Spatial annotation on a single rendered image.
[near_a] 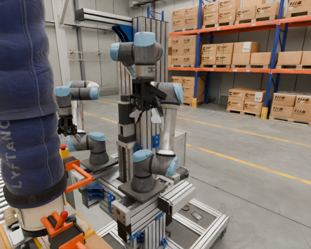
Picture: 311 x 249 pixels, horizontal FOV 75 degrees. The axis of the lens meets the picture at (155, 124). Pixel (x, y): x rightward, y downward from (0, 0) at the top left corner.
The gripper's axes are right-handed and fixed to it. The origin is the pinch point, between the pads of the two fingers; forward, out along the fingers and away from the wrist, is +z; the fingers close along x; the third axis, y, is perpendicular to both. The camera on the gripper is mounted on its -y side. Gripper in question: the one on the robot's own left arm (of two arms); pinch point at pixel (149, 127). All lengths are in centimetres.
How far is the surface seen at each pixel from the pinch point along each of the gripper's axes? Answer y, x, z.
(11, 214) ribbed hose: 45, -43, 40
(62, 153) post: -11, -123, 55
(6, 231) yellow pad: 48, -39, 44
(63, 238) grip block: 37.3, -4.9, 32.1
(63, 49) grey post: -126, -350, -50
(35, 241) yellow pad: 42, -25, 45
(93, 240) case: 19, -20, 58
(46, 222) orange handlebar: 38, -18, 33
